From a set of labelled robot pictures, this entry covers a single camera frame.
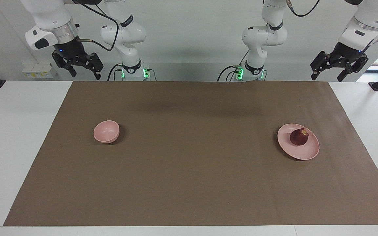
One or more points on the white wall socket boxes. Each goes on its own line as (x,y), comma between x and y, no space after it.
(39,70)

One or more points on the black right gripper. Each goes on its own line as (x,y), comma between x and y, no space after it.
(71,49)

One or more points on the pink bowl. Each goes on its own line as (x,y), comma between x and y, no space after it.
(106,131)

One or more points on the dark red apple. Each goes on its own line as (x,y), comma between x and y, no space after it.
(299,137)

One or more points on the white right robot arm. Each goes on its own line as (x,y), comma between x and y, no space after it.
(125,32)

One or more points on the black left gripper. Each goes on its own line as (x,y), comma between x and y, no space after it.
(346,52)

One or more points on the brown table mat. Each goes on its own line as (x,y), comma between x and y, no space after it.
(189,183)

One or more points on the pink plate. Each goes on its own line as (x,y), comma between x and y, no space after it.
(299,151)

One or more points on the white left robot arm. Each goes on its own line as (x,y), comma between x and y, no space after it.
(261,36)

